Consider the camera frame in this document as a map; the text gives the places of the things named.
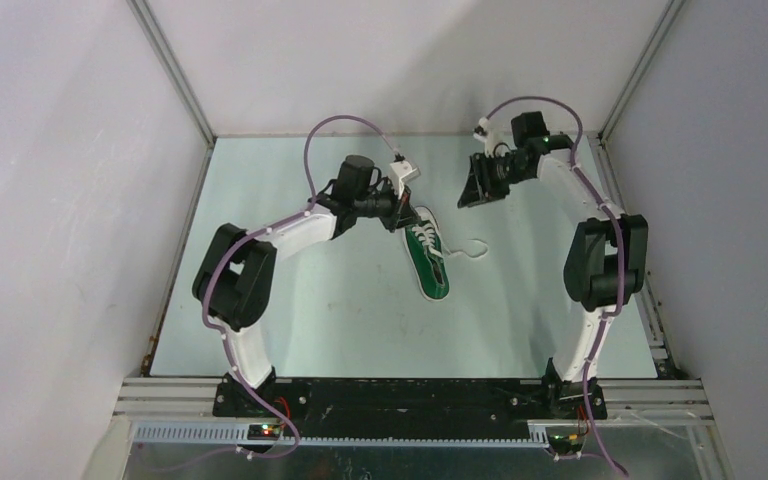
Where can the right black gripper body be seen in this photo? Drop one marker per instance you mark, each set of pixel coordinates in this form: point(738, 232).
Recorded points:
point(498, 173)

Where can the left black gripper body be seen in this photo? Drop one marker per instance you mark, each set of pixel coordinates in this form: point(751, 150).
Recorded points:
point(382, 204)

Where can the green canvas sneaker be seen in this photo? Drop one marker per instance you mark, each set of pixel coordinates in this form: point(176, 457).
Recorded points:
point(431, 276)

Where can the white shoelace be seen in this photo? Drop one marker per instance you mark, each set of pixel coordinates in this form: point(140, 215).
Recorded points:
point(450, 248)

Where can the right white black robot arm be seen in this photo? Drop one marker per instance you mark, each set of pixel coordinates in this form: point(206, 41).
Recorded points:
point(606, 260)

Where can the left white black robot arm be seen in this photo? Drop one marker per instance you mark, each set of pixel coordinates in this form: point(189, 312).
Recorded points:
point(234, 282)

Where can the left controller board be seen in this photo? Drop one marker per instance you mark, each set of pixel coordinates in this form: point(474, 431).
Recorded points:
point(264, 432)

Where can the controller board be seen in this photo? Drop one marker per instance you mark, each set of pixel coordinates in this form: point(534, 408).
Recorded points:
point(264, 432)
point(566, 445)

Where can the right controller board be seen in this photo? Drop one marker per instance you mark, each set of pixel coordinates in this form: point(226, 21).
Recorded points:
point(566, 445)

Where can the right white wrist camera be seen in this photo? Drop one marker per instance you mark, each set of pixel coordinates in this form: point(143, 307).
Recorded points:
point(484, 133)

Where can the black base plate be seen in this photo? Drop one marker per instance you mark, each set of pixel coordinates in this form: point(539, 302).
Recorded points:
point(412, 408)

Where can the grey slotted cable duct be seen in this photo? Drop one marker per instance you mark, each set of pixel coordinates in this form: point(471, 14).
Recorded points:
point(235, 434)

